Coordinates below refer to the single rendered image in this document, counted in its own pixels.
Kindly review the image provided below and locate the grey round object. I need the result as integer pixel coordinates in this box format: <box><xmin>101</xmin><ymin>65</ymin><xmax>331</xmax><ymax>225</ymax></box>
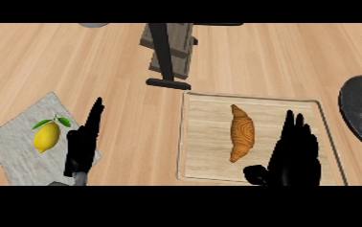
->
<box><xmin>77</xmin><ymin>22</ymin><xmax>111</xmax><ymax>29</ymax></box>

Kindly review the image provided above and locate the golden brown croissant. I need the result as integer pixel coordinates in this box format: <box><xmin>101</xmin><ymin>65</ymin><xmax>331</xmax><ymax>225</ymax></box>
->
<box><xmin>229</xmin><ymin>103</ymin><xmax>256</xmax><ymax>164</ymax></box>

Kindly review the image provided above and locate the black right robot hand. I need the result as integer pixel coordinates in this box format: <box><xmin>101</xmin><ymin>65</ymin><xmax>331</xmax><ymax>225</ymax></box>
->
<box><xmin>243</xmin><ymin>109</ymin><xmax>322</xmax><ymax>187</ymax></box>

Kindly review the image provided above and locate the dark round pan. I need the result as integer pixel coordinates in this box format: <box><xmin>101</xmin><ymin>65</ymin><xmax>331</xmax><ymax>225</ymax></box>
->
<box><xmin>339</xmin><ymin>75</ymin><xmax>362</xmax><ymax>133</ymax></box>

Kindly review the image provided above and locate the pale wooden tray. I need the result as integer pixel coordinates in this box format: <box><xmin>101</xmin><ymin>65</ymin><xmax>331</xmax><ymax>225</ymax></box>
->
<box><xmin>178</xmin><ymin>91</ymin><xmax>349</xmax><ymax>187</ymax></box>

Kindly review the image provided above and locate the grey cloth placemat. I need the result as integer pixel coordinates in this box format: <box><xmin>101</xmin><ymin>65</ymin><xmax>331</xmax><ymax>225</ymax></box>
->
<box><xmin>0</xmin><ymin>91</ymin><xmax>102</xmax><ymax>187</ymax></box>

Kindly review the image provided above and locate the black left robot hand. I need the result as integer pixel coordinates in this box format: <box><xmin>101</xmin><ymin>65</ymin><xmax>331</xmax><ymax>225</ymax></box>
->
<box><xmin>62</xmin><ymin>97</ymin><xmax>107</xmax><ymax>178</ymax></box>

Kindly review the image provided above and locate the yellow lemon with leaves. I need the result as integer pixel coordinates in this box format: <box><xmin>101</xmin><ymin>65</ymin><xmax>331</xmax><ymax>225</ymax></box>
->
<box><xmin>31</xmin><ymin>113</ymin><xmax>74</xmax><ymax>154</ymax></box>

